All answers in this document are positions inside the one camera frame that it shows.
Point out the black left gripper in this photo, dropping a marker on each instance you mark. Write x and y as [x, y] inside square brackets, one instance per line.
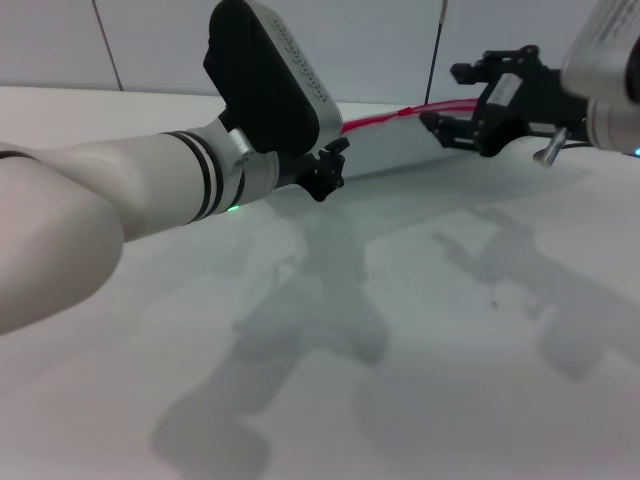
[292, 170]

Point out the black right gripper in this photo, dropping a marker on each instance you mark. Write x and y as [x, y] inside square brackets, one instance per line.
[540, 100]

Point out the clear red-zip document bag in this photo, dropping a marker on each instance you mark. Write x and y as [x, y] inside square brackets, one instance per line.
[390, 145]

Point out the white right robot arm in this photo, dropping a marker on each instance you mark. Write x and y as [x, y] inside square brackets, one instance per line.
[615, 125]

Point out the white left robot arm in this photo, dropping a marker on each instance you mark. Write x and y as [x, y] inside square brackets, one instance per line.
[100, 200]

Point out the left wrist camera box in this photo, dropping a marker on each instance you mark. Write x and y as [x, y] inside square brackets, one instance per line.
[270, 85]

